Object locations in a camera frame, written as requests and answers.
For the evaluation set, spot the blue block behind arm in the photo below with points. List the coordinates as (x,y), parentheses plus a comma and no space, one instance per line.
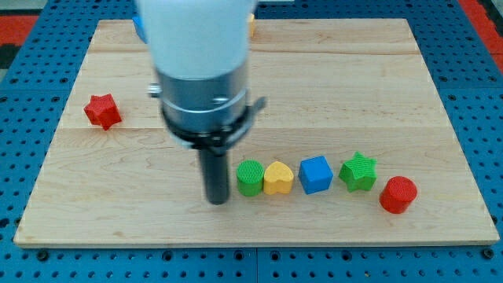
(138,26)

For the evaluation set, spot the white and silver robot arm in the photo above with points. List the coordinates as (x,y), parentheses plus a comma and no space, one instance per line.
(199,49)

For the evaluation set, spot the yellow block behind arm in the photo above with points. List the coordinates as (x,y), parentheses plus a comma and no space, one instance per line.
(251,25)

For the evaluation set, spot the yellow heart block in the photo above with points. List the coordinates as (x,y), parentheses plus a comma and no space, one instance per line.
(278,178)

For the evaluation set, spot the green cylinder block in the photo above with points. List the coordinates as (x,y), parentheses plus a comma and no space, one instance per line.
(250,178)

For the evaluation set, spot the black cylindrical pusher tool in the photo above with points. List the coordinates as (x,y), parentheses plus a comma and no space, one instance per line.
(214,169)

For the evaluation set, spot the blue cube block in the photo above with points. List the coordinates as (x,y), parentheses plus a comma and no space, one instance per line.
(315,175)

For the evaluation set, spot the wooden board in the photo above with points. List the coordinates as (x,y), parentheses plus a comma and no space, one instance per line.
(333,88)

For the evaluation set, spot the green star block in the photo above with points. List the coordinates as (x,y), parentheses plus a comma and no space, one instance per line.
(359,173)

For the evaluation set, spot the red star block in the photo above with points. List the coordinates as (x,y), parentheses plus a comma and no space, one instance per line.
(102,111)

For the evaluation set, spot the red cylinder block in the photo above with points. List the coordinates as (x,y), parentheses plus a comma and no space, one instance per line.
(398,194)

